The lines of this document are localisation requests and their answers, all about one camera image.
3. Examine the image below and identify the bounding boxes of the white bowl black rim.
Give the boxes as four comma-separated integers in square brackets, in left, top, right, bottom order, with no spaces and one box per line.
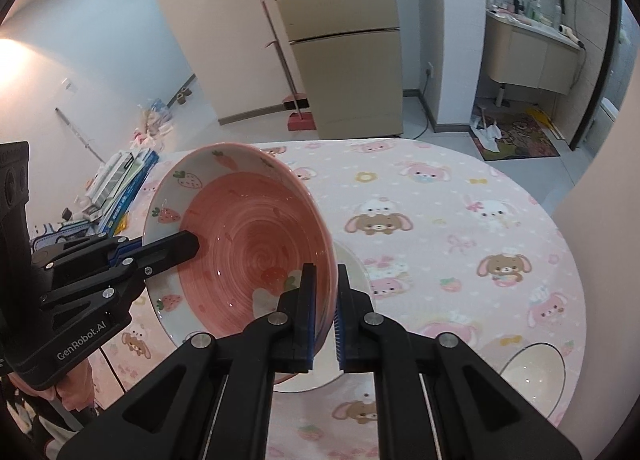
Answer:
[500,343,566,418]

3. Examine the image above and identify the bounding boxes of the white plate colourful lettering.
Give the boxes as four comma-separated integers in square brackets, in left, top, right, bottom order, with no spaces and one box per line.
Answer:
[274,240,371,394]

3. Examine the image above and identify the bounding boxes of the pink strawberry rabbit bowl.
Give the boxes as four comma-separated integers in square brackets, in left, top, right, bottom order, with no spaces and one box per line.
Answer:
[142,143,337,353]

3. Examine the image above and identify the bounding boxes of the person's left hand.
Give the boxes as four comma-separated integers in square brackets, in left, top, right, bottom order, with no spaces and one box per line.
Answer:
[9,359,94,411]

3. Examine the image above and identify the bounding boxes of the stack of boxes on floor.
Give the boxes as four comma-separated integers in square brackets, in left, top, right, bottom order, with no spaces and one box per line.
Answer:
[72,148,160,236]

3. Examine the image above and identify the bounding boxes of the pair of brown slippers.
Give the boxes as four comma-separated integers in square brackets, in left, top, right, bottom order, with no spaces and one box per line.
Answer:
[176,87,192,105]

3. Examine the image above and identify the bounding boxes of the pink cartoon animal tablecloth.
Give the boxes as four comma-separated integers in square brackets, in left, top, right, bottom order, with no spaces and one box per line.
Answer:
[90,139,586,459]

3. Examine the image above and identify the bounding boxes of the red broom with dustpan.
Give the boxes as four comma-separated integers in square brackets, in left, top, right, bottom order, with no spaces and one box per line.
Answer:
[260,0,317,132]

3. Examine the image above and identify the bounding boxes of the patterned bathroom floor mat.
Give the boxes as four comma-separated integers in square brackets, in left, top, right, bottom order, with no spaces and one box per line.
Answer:
[470,114,560,162]

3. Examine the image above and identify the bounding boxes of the beige three-door refrigerator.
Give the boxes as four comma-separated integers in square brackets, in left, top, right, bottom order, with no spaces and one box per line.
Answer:
[274,0,402,139]

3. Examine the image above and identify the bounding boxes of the beige bathroom vanity cabinet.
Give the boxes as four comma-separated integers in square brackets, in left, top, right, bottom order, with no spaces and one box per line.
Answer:
[483,11,582,95]

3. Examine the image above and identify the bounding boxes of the white hair dryer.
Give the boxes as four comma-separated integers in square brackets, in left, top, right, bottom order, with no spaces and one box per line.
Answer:
[558,24,585,49]

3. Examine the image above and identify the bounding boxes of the grey mop handle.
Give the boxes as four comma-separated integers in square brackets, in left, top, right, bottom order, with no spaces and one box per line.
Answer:
[54,107,105,163]

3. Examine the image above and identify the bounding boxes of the black bathroom door frame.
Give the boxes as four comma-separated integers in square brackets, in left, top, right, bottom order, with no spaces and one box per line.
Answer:
[568,0,624,152]

